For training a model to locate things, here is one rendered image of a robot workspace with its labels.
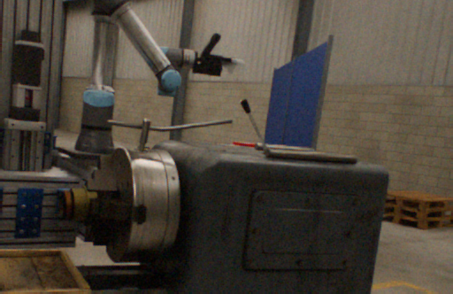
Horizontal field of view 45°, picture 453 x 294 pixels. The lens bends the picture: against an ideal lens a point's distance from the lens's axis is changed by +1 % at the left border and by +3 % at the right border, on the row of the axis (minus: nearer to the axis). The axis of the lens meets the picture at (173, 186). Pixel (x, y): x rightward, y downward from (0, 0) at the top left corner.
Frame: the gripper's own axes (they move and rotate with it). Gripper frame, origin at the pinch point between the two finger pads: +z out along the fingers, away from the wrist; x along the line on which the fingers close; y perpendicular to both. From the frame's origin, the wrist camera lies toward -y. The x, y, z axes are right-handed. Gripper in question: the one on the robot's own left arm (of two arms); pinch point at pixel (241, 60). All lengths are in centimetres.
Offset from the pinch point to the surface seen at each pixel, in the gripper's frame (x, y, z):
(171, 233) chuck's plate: 95, 42, -34
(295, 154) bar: 89, 19, -3
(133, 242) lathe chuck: 97, 44, -43
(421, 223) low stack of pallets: -499, 218, 424
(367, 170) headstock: 85, 23, 19
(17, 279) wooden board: 95, 57, -71
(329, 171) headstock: 88, 23, 7
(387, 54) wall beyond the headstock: -947, -20, 539
